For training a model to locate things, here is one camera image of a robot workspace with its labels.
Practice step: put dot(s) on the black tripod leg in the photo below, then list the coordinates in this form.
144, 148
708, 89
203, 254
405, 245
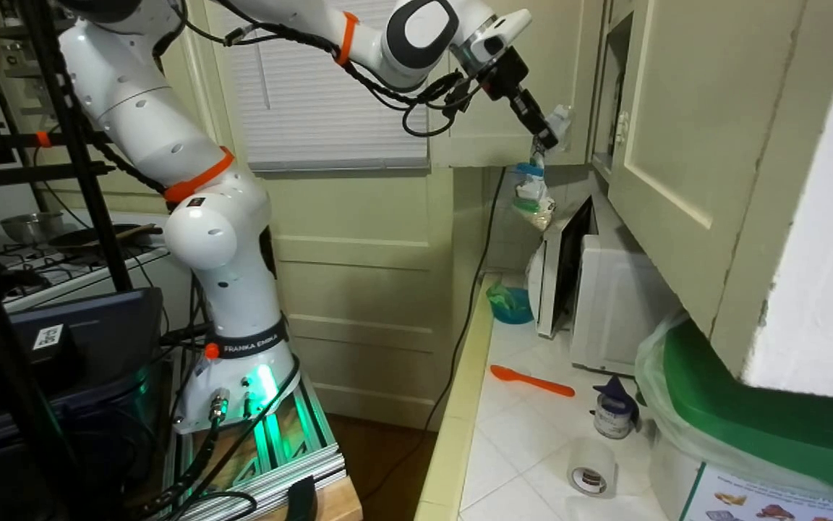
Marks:
2, 365

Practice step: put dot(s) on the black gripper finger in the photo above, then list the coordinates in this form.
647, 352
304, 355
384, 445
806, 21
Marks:
544, 122
534, 115

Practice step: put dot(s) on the dark blue equipment box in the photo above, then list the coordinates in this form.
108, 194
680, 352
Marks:
80, 356

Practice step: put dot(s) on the white stove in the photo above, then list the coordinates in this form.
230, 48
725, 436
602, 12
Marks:
50, 261

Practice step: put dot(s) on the white window blind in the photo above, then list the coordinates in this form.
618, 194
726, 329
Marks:
311, 104

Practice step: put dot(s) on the metal pot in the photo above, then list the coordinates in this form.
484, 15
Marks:
21, 226

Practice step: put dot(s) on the black stand pole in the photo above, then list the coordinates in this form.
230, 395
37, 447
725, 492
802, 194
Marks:
80, 162

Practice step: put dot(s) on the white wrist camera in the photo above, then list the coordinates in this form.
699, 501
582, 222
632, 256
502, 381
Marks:
494, 32

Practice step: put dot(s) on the teal plastic bowl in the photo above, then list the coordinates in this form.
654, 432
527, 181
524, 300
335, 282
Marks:
511, 306

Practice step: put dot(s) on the cream wall cabinet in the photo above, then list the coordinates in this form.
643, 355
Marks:
601, 162

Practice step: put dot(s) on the cream open cabinet door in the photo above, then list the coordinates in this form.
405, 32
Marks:
580, 48

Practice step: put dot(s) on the white microwave oven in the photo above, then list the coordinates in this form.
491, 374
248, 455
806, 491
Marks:
609, 290

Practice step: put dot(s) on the black horizontal bar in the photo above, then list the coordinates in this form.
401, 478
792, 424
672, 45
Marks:
21, 174

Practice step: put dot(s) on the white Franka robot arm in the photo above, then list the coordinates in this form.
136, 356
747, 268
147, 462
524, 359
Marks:
215, 232

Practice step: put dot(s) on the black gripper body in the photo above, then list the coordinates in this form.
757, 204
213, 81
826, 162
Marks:
504, 76

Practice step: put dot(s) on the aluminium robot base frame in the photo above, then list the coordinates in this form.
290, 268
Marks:
282, 452

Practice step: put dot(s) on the cream panelled door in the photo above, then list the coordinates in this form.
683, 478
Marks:
378, 290

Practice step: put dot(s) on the clear tape roll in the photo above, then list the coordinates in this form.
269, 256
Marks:
593, 468

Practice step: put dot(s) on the small jar with dark lid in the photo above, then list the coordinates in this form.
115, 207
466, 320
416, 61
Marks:
618, 410

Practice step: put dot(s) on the plastic tub with green lid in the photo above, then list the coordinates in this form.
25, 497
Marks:
753, 424

